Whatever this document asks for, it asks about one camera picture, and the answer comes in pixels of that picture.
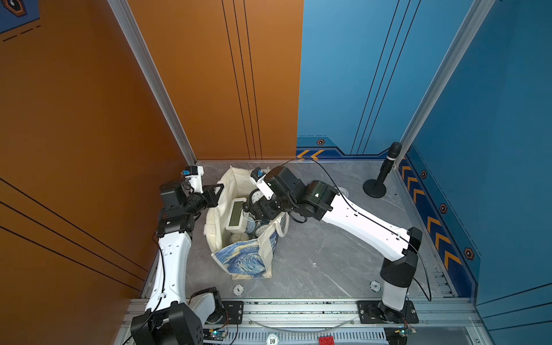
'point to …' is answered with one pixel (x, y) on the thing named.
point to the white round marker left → (238, 290)
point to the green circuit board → (215, 333)
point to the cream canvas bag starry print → (248, 258)
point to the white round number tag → (272, 339)
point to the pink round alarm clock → (343, 190)
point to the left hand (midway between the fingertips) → (222, 183)
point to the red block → (326, 341)
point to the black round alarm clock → (255, 195)
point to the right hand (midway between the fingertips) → (262, 199)
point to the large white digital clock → (237, 219)
